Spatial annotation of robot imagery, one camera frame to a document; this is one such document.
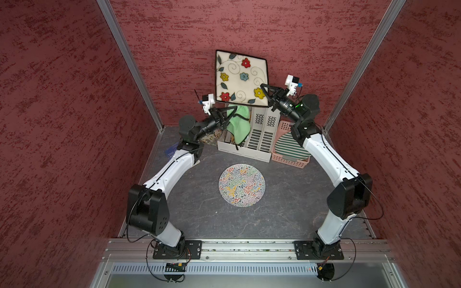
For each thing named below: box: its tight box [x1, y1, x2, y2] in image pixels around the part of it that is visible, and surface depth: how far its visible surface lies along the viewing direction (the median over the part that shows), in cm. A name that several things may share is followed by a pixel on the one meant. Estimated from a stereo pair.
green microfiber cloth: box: [226, 105, 251, 145], surface depth 66 cm
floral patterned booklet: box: [200, 129, 223, 147], surface depth 116 cm
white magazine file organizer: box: [217, 106, 281, 163], surface depth 113 cm
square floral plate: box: [214, 49, 269, 107], surface depth 66 cm
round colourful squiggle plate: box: [217, 163, 266, 208], surface depth 94 cm
